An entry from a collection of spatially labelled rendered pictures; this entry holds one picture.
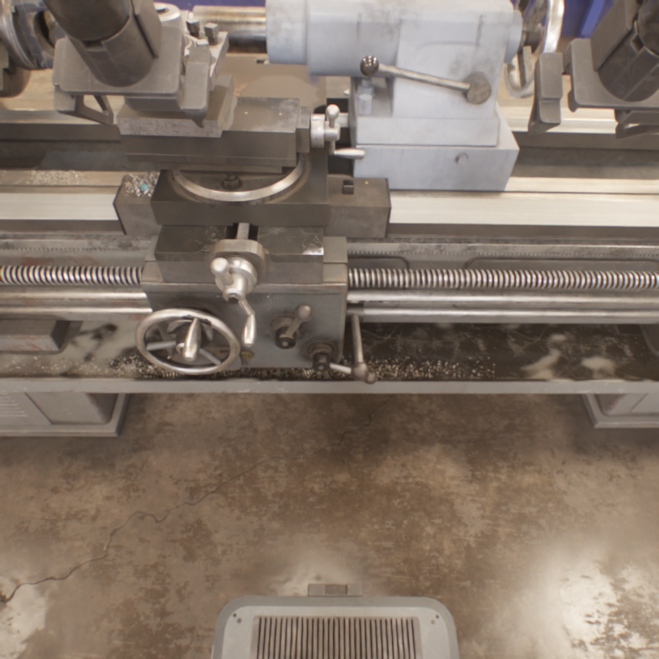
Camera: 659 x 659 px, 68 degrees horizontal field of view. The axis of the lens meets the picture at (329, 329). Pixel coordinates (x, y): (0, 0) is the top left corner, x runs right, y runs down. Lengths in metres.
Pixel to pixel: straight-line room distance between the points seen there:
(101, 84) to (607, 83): 0.44
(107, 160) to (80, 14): 1.05
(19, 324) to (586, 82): 1.35
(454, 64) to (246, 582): 1.34
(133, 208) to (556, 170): 1.08
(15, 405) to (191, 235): 0.98
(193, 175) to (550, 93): 0.63
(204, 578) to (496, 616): 0.79
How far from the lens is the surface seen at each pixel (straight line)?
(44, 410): 1.76
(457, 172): 1.13
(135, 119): 0.92
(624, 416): 1.94
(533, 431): 1.81
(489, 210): 1.11
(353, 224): 1.03
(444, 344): 1.39
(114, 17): 0.46
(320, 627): 1.23
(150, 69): 0.51
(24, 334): 1.48
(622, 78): 0.53
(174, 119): 0.90
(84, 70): 0.53
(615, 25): 0.53
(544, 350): 1.48
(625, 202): 1.24
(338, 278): 0.96
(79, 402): 1.66
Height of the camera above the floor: 1.48
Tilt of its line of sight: 51 degrees down
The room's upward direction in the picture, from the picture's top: 2 degrees clockwise
